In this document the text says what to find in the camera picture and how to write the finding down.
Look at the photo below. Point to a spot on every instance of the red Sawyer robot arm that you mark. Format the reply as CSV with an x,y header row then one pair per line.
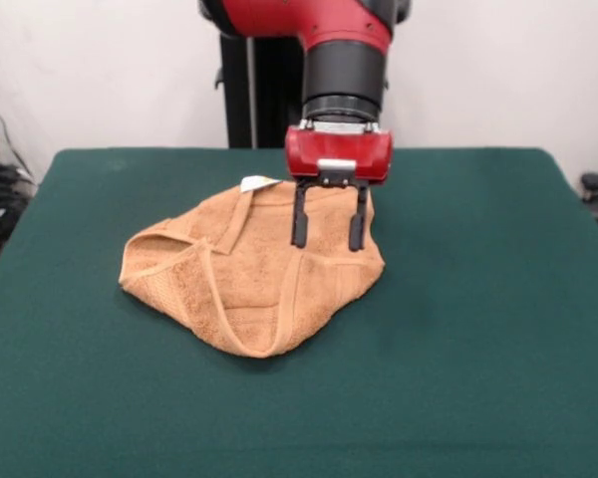
x,y
344,65

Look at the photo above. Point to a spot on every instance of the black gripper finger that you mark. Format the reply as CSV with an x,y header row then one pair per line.
x,y
300,219
357,224

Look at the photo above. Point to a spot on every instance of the orange terry towel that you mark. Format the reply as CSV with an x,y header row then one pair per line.
x,y
259,279

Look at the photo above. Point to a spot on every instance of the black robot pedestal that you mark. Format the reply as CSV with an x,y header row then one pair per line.
x,y
259,94

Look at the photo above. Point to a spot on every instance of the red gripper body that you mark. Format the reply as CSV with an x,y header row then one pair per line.
x,y
339,152

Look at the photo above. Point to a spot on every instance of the dark green table cloth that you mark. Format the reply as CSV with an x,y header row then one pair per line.
x,y
453,323

